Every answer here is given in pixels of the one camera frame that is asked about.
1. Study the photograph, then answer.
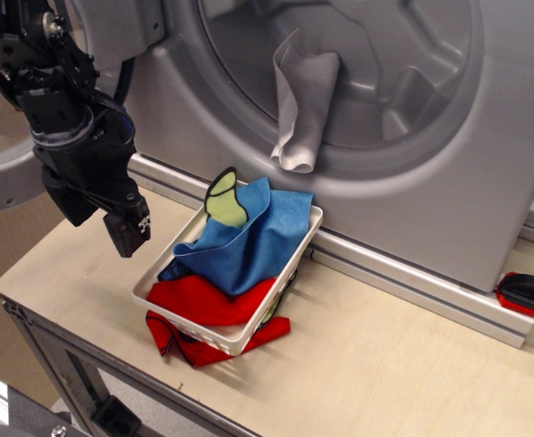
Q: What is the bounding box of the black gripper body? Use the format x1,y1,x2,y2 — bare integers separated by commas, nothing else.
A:
32,107,139,226

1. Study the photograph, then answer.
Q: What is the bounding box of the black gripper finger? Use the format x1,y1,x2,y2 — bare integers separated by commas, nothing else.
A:
104,211,145,259
127,192,151,244

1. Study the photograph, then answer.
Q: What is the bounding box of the grey cloth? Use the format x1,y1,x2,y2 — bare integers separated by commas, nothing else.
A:
271,29,340,173

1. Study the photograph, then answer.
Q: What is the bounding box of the grey toy laundry machine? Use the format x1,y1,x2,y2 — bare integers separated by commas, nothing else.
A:
127,1,534,291

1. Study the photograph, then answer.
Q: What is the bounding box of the dark blue patterned cloth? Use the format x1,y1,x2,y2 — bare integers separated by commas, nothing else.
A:
156,259,192,281

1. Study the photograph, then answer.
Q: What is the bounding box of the green cloth with black edge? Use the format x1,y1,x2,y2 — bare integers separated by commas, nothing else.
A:
204,167,248,228

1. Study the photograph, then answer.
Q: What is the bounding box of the red cloth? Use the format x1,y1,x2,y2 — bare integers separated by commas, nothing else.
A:
146,275,276,368

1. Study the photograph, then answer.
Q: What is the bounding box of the white plastic basket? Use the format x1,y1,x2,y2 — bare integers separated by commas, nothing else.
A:
132,206,323,356

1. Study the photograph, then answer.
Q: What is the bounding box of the red and black clamp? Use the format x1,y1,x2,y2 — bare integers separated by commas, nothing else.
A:
496,272,534,318

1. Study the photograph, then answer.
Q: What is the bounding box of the metal table frame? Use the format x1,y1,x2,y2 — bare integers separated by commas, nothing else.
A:
0,293,255,436

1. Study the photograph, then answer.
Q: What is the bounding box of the aluminium profile rail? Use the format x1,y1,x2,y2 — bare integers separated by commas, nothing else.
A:
129,156,534,348

